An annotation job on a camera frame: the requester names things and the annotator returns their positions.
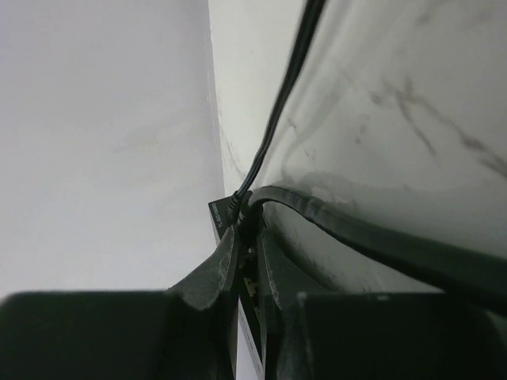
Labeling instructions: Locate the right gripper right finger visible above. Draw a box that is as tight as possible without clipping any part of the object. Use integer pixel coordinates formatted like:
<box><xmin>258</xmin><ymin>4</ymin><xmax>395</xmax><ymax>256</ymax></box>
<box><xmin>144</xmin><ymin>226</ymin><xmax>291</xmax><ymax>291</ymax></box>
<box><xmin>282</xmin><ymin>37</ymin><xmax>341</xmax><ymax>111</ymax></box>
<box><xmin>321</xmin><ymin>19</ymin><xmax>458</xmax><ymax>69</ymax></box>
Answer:
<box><xmin>257</xmin><ymin>229</ymin><xmax>330</xmax><ymax>379</ymax></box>

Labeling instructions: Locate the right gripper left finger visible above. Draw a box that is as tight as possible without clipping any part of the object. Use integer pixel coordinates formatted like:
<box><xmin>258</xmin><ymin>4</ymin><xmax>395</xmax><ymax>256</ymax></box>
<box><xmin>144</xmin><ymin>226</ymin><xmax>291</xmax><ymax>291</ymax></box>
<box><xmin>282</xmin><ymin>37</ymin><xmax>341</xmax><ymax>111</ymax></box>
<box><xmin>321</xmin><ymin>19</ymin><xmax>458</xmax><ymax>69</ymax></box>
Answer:
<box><xmin>169</xmin><ymin>226</ymin><xmax>239</xmax><ymax>379</ymax></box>

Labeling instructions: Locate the black network switch box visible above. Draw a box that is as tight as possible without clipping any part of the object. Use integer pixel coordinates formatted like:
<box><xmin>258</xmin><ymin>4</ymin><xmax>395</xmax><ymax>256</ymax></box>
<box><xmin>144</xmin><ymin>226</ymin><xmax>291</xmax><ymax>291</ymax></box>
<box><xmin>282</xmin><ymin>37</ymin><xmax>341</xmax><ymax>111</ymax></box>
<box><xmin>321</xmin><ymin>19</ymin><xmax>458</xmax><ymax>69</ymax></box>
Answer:
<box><xmin>208</xmin><ymin>196</ymin><xmax>264</xmax><ymax>379</ymax></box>

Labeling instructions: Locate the black power cord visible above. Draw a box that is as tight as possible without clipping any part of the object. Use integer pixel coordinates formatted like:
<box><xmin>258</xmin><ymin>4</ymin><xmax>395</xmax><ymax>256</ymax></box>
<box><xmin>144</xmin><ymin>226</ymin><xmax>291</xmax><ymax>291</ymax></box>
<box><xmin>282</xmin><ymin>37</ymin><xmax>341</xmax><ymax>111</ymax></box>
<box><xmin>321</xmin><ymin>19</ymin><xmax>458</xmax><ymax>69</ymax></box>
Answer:
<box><xmin>227</xmin><ymin>0</ymin><xmax>328</xmax><ymax>211</ymax></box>

